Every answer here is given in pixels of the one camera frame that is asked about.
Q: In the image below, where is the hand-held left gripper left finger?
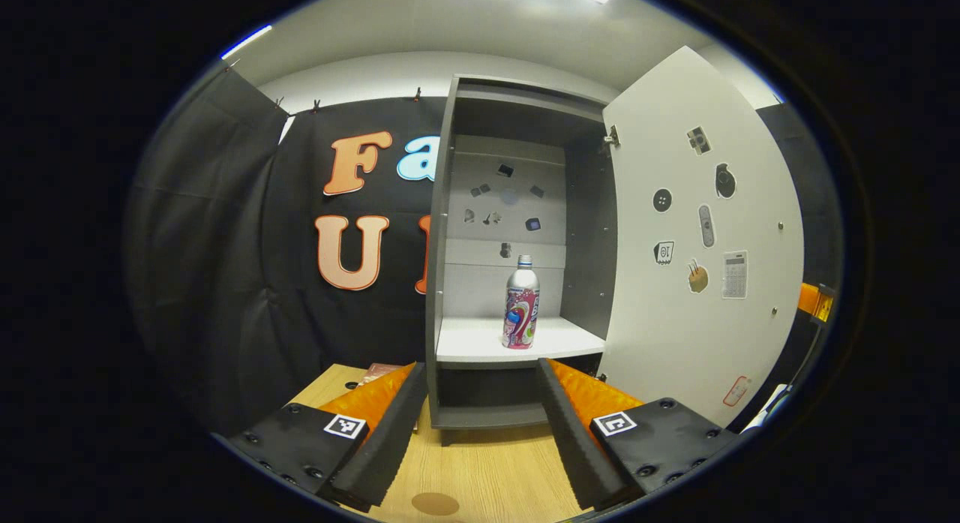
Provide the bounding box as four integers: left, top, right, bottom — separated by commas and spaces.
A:
225, 360, 428, 512

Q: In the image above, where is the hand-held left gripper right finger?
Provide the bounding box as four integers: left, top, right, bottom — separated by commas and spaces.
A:
537, 358, 740, 512

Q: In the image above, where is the brown round coaster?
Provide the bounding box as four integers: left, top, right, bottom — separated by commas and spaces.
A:
411, 492, 461, 517

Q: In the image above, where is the white cabinet door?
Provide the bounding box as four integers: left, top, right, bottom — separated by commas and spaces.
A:
598, 46, 806, 428

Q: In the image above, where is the silver bottle with red label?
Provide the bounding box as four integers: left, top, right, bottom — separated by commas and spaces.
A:
502, 255, 541, 350

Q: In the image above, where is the brown cover book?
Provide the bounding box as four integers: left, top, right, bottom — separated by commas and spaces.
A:
358, 363, 410, 389

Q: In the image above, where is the black backdrop cloth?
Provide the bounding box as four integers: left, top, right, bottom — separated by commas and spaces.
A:
124, 62, 845, 434

